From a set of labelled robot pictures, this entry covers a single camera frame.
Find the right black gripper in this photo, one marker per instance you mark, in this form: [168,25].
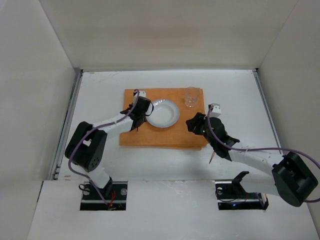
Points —
[218,146]

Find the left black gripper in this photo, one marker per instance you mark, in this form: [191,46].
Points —
[136,117]

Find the orange cloth napkin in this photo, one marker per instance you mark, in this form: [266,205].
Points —
[184,134]

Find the white paper plate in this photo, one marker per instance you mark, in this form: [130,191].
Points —
[165,113]

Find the clear plastic cup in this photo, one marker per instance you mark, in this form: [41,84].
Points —
[191,96]

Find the copper spoon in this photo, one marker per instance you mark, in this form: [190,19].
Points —
[212,156]

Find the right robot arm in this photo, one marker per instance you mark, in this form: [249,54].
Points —
[286,176]

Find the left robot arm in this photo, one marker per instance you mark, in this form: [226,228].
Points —
[86,147]

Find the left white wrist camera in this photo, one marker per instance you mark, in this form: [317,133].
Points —
[138,93]

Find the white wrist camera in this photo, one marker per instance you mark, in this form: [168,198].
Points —
[138,93]
[214,110]

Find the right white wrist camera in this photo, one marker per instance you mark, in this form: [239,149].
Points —
[214,110]

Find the left aluminium table rail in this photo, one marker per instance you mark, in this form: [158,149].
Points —
[59,153]

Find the aluminium table rail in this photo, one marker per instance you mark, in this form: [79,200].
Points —
[59,153]
[266,107]

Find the right aluminium table rail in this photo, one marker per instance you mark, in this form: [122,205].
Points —
[266,107]

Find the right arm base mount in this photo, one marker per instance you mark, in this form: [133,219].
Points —
[232,197]

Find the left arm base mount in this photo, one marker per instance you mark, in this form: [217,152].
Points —
[111,198]

